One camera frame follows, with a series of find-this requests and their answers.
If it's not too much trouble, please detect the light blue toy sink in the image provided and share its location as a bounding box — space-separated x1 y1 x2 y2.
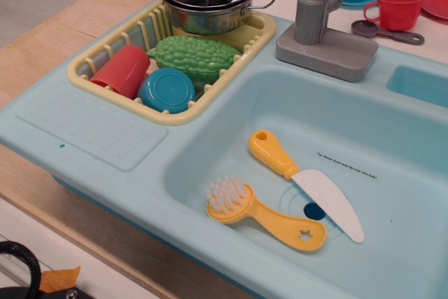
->
1 42 447 298

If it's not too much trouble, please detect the red cup with handle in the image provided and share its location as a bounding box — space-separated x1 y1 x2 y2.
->
363 0 423 31

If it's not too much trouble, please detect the yellow handled toy knife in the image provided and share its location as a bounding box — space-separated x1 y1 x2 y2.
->
248 130 365 244

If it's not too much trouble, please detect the yellow plastic dish rack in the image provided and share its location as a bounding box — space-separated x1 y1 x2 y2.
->
66 0 277 126

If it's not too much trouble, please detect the orange tape piece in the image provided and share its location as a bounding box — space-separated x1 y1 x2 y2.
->
39 266 81 293

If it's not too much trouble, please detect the blue plastic bowl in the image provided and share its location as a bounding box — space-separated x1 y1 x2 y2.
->
136 67 195 114

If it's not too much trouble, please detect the yellow dish brush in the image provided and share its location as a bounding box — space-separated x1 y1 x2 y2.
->
206 176 327 252

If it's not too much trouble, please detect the green bitter gourd toy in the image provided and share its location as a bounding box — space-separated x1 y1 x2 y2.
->
147 35 239 84

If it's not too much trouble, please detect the black braided cable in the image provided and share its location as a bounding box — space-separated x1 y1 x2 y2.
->
0 241 43 299

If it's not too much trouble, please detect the red plastic cup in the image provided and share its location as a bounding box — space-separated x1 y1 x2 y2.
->
90 45 151 99

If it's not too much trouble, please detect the grey toy faucet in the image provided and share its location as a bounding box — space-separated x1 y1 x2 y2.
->
275 0 379 82

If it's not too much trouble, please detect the black device with screw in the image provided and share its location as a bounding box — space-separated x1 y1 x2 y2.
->
1 286 92 299

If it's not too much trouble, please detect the grey measuring spoon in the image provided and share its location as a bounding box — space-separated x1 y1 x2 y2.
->
351 20 426 46

